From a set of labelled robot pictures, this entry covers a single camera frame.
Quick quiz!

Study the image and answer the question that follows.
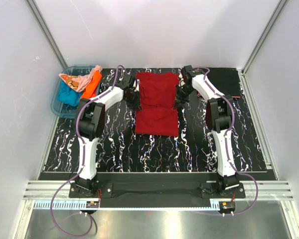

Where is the red t shirt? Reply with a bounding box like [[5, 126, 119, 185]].
[[135, 72, 179, 137]]

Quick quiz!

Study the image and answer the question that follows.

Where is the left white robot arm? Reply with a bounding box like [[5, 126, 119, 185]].
[[74, 74, 141, 193]]

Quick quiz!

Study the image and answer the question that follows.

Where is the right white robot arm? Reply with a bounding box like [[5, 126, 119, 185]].
[[173, 65, 239, 194]]

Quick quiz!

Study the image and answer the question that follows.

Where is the orange t shirt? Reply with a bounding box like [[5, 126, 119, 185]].
[[81, 71, 102, 99]]

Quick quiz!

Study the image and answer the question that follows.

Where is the folded black t shirt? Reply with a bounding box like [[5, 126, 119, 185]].
[[207, 68, 241, 96]]

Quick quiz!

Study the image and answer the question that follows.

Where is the pink printed t shirt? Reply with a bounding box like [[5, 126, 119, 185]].
[[59, 65, 103, 93]]

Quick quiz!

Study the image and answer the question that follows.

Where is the blue t shirt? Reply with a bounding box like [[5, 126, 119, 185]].
[[57, 81, 83, 107]]

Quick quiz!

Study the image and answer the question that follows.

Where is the blue plastic bin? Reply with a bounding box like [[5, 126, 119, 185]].
[[50, 66, 94, 119]]

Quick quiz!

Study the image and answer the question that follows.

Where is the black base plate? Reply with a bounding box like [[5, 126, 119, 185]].
[[69, 172, 246, 209]]

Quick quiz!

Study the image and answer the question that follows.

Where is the white slotted cable duct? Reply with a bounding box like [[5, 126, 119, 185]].
[[34, 200, 220, 211]]

